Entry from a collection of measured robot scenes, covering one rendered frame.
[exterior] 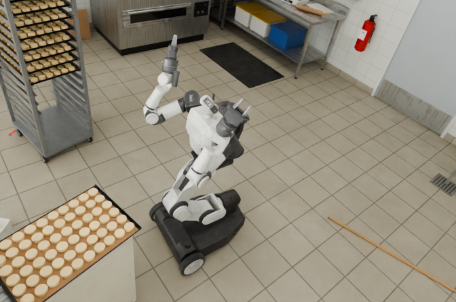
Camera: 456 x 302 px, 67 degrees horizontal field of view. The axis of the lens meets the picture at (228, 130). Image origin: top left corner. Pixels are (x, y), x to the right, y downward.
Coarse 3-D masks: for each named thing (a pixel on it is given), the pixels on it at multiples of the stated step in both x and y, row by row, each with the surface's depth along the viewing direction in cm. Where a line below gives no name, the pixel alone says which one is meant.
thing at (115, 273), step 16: (128, 240) 182; (112, 256) 176; (128, 256) 190; (96, 272) 172; (112, 272) 185; (128, 272) 200; (64, 288) 158; (80, 288) 168; (96, 288) 180; (112, 288) 194; (128, 288) 211
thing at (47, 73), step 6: (0, 54) 292; (6, 60) 286; (12, 66) 281; (60, 66) 288; (66, 66) 290; (72, 66) 290; (18, 72) 276; (36, 72) 276; (42, 72) 281; (48, 72) 279; (54, 72) 280; (60, 72) 282; (66, 72) 285; (30, 78) 270; (36, 78) 270; (42, 78) 272
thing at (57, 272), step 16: (32, 224) 172; (48, 224) 173; (48, 240) 166; (64, 240) 168; (80, 240) 169; (80, 256) 163; (96, 256) 164; (16, 272) 153; (80, 272) 157; (32, 288) 149; (48, 288) 150
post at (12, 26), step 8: (8, 0) 223; (8, 8) 225; (8, 16) 227; (16, 32) 236; (16, 40) 239; (16, 48) 242; (24, 64) 252; (24, 72) 255; (24, 80) 258; (32, 96) 269; (32, 104) 272; (32, 112) 279; (40, 128) 289; (40, 136) 293
